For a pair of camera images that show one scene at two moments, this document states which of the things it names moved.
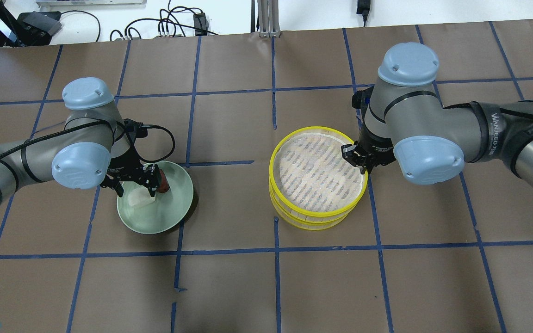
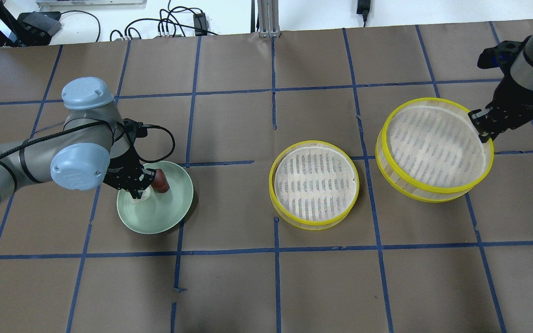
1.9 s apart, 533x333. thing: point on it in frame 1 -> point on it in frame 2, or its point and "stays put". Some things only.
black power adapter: [200, 23] stays put
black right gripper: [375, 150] -> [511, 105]
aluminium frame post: [268, 18] stays put
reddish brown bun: [164, 183] stays put
